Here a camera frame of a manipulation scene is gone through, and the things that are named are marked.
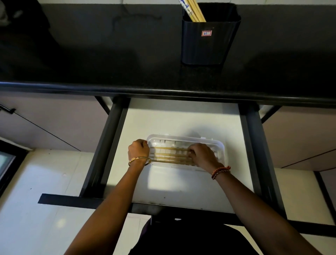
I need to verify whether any black plastic utensil holder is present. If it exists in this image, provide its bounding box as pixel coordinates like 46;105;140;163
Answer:
181;3;241;65

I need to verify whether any red thread bracelet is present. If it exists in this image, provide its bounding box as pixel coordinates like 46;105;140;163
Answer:
211;166;231;180

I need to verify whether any black framed glass panel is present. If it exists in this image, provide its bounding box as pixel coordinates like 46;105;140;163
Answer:
0;140;29;198

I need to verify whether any person's left forearm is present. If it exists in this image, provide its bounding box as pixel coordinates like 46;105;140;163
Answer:
64;159;152;255

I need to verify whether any person's right forearm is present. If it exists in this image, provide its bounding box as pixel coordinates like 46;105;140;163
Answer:
212;167;323;255

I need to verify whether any white blue patterned chopstick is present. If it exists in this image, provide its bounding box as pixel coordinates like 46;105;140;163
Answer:
179;0;191;15

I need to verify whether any person's dark clothing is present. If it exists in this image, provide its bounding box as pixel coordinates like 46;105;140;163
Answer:
128;218;261;255

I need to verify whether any white plastic cutlery tray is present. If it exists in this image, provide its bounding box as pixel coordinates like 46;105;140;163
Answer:
146;134;227;172

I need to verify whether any person's left hand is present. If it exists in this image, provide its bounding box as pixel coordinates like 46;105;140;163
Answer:
128;139;151;164

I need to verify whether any person's right hand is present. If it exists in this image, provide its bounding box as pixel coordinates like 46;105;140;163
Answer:
188;143;225;174

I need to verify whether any gold bangle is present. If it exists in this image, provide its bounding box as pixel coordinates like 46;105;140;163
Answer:
128;157;152;167

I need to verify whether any black bag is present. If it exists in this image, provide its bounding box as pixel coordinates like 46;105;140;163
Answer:
0;0;51;36

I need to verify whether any black framed white drawer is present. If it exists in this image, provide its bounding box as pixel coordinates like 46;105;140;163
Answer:
38;96;336;237

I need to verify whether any beige cabinet door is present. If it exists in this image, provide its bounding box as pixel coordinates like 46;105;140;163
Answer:
0;91;114;153
258;105;336;169

